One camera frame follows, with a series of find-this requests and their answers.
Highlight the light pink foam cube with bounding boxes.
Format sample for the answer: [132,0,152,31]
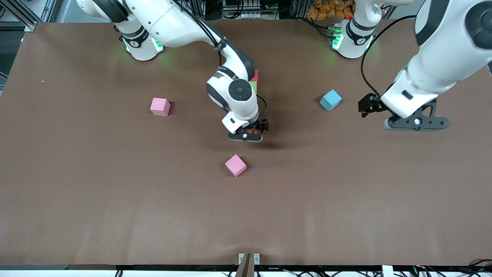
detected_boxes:
[150,97,171,117]

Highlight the grey equipment rack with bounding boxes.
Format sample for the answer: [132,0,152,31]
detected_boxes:
[222,0,269,19]

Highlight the orange objects pile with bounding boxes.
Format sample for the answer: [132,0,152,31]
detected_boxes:
[306,0,356,20]

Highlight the aluminium frame profile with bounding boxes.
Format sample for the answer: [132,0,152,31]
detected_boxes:
[0,0,58,32]

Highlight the brown table cover sheet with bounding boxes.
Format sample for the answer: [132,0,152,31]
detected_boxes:
[0,19,492,267]

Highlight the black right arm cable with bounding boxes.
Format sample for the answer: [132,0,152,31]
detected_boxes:
[171,0,268,122]

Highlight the small metal edge bracket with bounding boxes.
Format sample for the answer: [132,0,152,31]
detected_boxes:
[238,253,261,265]

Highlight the light blue foam cube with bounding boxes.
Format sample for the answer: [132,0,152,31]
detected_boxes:
[320,89,342,112]

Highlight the brown wedge post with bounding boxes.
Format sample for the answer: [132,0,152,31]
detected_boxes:
[235,253,256,277]

